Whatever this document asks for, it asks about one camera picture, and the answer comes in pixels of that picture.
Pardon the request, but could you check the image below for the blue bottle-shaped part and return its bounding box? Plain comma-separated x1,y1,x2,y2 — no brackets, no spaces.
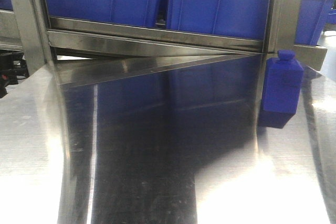
261,50,304,114

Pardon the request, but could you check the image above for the blue plastic bin middle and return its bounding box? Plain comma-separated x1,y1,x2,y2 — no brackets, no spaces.
166,0,269,40

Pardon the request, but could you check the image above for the black equipment at left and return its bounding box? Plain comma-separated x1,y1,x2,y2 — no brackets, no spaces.
1,49,29,98

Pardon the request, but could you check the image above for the blue plastic bin right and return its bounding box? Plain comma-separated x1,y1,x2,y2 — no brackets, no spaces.
295,0,335,46

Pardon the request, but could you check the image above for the stainless steel shelf frame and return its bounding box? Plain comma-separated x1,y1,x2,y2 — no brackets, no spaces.
1,0,327,73

